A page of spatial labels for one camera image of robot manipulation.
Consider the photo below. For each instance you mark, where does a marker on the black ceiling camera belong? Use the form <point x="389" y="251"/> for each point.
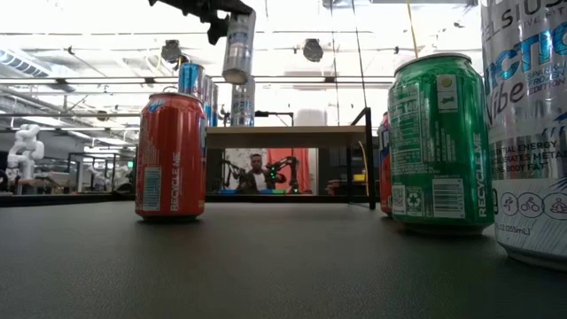
<point x="313" y="49"/>
<point x="170" y="51"/>

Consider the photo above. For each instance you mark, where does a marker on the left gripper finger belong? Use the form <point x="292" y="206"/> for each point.
<point x="243" y="9"/>
<point x="219" y="31"/>

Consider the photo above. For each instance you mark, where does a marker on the black background robot arm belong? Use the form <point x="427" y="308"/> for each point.
<point x="230" y="170"/>
<point x="288" y="166"/>

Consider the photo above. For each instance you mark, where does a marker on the person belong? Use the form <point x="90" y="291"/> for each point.
<point x="257" y="175"/>

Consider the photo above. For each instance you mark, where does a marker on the green soda can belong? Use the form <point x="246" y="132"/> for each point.
<point x="438" y="146"/>

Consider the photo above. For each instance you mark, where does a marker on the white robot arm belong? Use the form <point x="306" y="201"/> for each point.
<point x="26" y="150"/>

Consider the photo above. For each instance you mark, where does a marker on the black table mat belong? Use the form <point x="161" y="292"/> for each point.
<point x="133" y="274"/>

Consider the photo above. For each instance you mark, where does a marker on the red soda can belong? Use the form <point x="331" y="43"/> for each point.
<point x="384" y="168"/>
<point x="170" y="155"/>

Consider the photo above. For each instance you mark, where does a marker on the orange hanging cloth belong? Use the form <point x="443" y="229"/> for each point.
<point x="303" y="161"/>

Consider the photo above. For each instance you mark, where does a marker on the white patterned panel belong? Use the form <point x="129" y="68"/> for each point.
<point x="241" y="155"/>

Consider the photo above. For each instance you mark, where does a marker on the small wooden shelf black legs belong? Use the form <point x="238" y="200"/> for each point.
<point x="310" y="135"/>

